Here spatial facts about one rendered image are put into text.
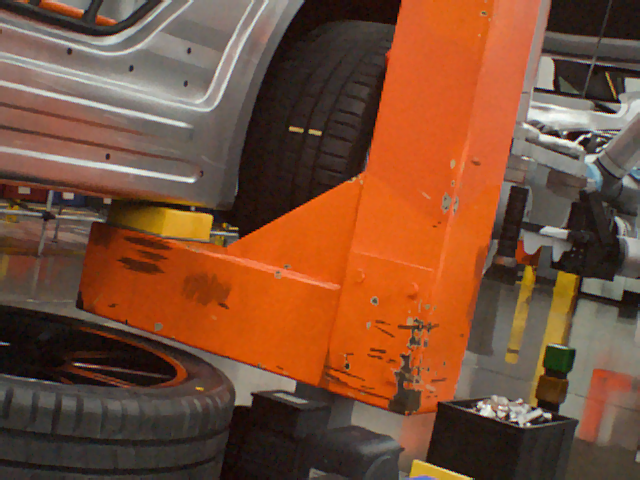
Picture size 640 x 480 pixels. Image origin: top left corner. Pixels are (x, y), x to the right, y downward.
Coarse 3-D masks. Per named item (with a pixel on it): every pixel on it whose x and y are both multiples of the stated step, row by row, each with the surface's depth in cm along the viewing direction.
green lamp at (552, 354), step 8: (552, 344) 184; (560, 344) 186; (544, 352) 184; (552, 352) 183; (560, 352) 182; (568, 352) 182; (544, 360) 184; (552, 360) 183; (560, 360) 182; (568, 360) 182; (544, 368) 184; (552, 368) 183; (560, 368) 182; (568, 368) 183
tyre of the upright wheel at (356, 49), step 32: (320, 32) 240; (352, 32) 240; (384, 32) 236; (288, 64) 233; (320, 64) 231; (352, 64) 228; (384, 64) 226; (288, 96) 229; (320, 96) 226; (352, 96) 223; (256, 128) 230; (288, 128) 227; (320, 128) 223; (352, 128) 221; (256, 160) 229; (288, 160) 225; (320, 160) 221; (352, 160) 222; (256, 192) 230; (288, 192) 225; (320, 192) 221; (256, 224) 232
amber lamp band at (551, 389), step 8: (544, 376) 184; (544, 384) 183; (552, 384) 183; (560, 384) 182; (568, 384) 185; (536, 392) 184; (544, 392) 183; (552, 392) 183; (560, 392) 183; (544, 400) 183; (552, 400) 183; (560, 400) 183
